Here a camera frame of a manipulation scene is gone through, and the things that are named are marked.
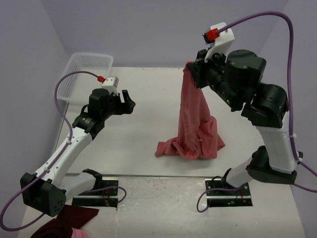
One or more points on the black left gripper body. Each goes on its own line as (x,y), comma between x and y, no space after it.
(115,106)

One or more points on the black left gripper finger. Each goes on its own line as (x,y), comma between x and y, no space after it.
(126,96)
(129,107)

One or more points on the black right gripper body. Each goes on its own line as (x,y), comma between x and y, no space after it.
(209,73)

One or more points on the salmon red t-shirt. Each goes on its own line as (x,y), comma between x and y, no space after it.
(197,137)

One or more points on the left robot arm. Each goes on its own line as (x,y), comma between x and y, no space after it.
(44,190)

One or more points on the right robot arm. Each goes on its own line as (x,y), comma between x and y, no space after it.
(236,79)

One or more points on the white plastic laundry basket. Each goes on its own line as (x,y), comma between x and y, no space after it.
(77,88)

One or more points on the dark maroon t-shirt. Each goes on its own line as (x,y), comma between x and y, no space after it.
(70,217)

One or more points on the pink cloth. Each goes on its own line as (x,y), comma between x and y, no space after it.
(79,233)

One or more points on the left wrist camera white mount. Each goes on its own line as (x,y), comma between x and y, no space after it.
(110,84)

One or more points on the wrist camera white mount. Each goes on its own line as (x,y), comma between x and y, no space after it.
(110,84)
(221,43)

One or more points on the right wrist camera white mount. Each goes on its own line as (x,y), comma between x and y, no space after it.
(221,43)

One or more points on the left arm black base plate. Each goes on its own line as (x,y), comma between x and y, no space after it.
(104,198)

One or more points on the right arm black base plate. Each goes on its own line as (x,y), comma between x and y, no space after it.
(241,198)

